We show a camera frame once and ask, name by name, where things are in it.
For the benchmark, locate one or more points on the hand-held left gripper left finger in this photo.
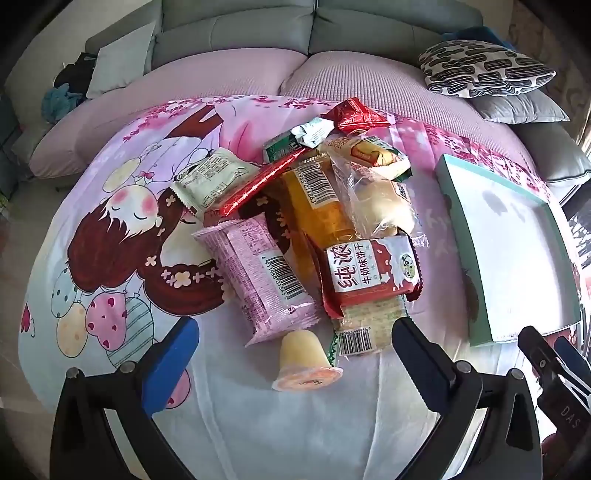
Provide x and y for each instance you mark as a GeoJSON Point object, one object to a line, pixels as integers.
{"type": "Point", "coordinates": [171, 369]}

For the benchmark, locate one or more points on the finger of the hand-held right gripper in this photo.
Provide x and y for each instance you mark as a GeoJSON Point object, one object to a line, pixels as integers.
{"type": "Point", "coordinates": [572, 362]}
{"type": "Point", "coordinates": [535, 350]}

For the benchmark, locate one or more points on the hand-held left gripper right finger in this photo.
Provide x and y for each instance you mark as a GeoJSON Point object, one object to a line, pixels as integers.
{"type": "Point", "coordinates": [415, 364]}

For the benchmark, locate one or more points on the red milk biscuit packet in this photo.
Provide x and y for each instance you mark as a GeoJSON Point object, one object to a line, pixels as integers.
{"type": "Point", "coordinates": [364, 277]}

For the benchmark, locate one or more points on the teal shallow box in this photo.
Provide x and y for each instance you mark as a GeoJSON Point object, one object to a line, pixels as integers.
{"type": "Point", "coordinates": [508, 249]}

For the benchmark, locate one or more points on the pink wafer packet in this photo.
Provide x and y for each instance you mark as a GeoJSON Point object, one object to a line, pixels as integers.
{"type": "Point", "coordinates": [258, 277]}

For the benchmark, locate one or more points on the clear steamed cake packet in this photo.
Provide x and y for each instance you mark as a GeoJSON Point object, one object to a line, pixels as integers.
{"type": "Point", "coordinates": [383, 207]}

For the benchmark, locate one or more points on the orange jelly packet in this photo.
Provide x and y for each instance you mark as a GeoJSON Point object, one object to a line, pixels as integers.
{"type": "Point", "coordinates": [318, 217]}

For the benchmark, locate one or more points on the cream green printed packet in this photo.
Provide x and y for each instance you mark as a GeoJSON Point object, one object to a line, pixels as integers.
{"type": "Point", "coordinates": [212, 182]}

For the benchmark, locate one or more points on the red gold patterned packet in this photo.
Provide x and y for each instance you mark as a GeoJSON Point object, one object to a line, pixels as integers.
{"type": "Point", "coordinates": [258, 184]}

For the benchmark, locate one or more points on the yellow cake packet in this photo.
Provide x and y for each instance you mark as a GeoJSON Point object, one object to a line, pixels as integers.
{"type": "Point", "coordinates": [369, 154]}

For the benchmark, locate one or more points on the dark green snack packet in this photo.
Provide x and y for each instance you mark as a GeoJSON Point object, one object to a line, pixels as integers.
{"type": "Point", "coordinates": [281, 150]}

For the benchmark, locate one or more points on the red crinkled snack packet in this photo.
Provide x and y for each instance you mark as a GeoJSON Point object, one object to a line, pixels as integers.
{"type": "Point", "coordinates": [355, 113]}

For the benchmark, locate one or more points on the cream cracker packet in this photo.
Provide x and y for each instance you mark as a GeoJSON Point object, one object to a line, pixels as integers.
{"type": "Point", "coordinates": [369, 327]}

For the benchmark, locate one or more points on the peach jelly cup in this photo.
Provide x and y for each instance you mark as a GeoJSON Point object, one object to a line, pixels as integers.
{"type": "Point", "coordinates": [302, 355]}

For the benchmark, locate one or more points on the printed blanket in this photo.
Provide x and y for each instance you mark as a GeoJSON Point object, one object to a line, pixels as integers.
{"type": "Point", "coordinates": [115, 194]}

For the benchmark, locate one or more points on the large grey sofa cushion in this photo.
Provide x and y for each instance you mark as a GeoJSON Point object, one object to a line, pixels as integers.
{"type": "Point", "coordinates": [554, 152]}

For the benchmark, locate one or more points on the grey quilted cushion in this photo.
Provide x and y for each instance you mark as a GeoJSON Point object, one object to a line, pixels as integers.
{"type": "Point", "coordinates": [521, 108]}

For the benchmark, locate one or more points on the black white patterned cushion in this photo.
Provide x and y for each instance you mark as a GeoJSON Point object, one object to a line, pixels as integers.
{"type": "Point", "coordinates": [485, 69]}

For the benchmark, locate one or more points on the blue cloth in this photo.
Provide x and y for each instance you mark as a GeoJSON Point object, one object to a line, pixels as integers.
{"type": "Point", "coordinates": [62, 104]}

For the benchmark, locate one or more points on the black clothes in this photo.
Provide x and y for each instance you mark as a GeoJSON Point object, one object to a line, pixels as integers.
{"type": "Point", "coordinates": [76, 71]}

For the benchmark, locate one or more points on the light grey cushion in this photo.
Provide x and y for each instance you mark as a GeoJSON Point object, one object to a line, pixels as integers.
{"type": "Point", "coordinates": [120, 60]}

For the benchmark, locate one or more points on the blue cushion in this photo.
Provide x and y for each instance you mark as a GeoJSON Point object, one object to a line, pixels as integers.
{"type": "Point", "coordinates": [480, 36]}

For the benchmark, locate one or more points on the grey sofa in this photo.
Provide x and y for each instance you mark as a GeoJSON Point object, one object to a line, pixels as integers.
{"type": "Point", "coordinates": [258, 27]}

